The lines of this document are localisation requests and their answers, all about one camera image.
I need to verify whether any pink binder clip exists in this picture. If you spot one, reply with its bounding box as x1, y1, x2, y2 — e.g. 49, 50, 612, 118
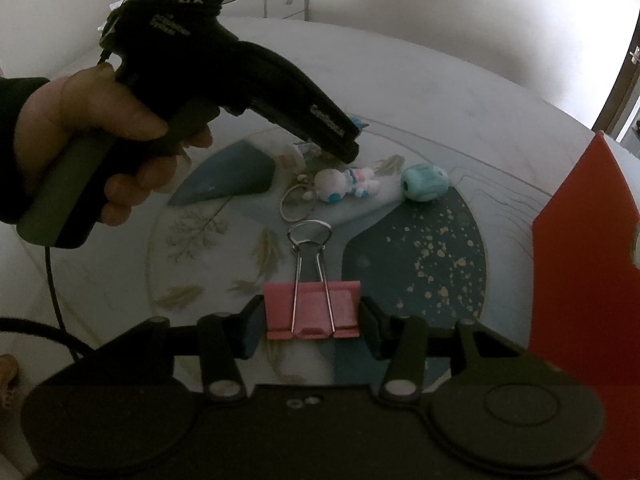
263, 220, 362, 340

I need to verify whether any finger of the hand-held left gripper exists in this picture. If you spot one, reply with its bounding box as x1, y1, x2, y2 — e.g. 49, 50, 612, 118
319, 131, 362, 165

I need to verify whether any astronaut keychain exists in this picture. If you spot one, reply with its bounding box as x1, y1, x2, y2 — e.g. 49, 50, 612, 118
279, 165, 381, 223

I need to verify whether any black cable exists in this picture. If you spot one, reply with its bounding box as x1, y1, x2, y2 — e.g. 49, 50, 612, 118
0, 245, 93, 363

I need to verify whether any person's left hand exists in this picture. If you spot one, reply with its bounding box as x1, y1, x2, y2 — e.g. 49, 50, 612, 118
14, 62, 213, 226

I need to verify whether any red edged cardboard box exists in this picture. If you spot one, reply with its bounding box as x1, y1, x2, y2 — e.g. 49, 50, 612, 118
525, 131, 640, 480

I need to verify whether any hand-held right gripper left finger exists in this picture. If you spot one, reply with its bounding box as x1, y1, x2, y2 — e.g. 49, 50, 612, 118
131, 294, 266, 403

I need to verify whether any person's left forearm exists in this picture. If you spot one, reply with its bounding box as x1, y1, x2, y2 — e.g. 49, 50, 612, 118
0, 77, 51, 225

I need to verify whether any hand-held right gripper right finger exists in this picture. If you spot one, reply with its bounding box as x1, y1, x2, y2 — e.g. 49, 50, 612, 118
359, 296, 523, 405

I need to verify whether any blue wedge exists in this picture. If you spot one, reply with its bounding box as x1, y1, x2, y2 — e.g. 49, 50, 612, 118
167, 141, 277, 207

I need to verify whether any teal ball toy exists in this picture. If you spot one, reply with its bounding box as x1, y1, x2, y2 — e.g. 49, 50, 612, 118
401, 162, 449, 204

